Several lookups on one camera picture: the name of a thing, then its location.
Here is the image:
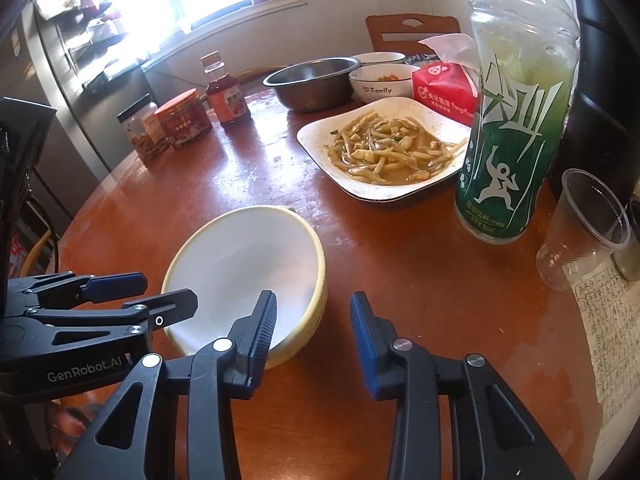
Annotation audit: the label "plain white bowl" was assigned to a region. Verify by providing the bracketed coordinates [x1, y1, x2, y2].
[350, 52, 407, 68]

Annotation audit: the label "handwritten paper sheet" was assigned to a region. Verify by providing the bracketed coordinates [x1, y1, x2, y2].
[572, 255, 640, 441]

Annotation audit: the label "square white plate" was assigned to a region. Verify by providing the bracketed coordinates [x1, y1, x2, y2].
[296, 97, 473, 202]

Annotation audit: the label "deep steel bowl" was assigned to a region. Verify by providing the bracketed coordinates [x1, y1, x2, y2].
[263, 57, 362, 112]

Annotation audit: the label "white bowl with black print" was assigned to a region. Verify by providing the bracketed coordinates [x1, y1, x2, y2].
[348, 63, 421, 103]

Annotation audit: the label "clear jar with dark lid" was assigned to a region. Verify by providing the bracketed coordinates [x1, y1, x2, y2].
[117, 101, 170, 162]

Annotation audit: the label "jar with orange lid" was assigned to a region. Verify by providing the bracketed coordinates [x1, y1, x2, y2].
[154, 88, 213, 150]

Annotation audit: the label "red tissue pack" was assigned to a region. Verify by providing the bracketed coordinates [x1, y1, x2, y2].
[411, 32, 482, 116]

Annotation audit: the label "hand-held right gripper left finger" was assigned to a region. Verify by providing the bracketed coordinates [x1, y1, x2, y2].
[55, 290, 278, 480]

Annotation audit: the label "yellow and white bowl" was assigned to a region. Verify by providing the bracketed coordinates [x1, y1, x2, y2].
[161, 205, 328, 370]

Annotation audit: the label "stir-fried vegetable strips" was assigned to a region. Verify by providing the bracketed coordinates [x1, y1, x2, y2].
[325, 111, 471, 184]

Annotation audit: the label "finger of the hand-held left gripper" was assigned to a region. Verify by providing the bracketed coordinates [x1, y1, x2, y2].
[30, 288, 199, 347]
[7, 272, 149, 317]

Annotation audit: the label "clear plastic cup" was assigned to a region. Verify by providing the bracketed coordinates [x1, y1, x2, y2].
[536, 168, 631, 291]

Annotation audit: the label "wooden chair with curved back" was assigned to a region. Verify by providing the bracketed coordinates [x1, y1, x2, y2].
[234, 64, 283, 83]

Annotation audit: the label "wooden chair with cutout back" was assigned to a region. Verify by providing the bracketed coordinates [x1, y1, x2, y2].
[365, 14, 461, 56]

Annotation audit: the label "green drink bottle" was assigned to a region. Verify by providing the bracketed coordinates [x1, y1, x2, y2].
[454, 0, 581, 245]

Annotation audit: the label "large black container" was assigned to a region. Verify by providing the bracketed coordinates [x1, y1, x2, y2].
[550, 0, 640, 206]

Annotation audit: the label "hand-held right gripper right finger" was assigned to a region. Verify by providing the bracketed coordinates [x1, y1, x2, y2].
[349, 291, 576, 480]

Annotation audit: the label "grey refrigerator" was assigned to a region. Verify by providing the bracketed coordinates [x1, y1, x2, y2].
[0, 5, 151, 221]

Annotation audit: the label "red sauce bottle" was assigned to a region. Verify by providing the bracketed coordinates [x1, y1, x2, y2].
[201, 50, 252, 127]

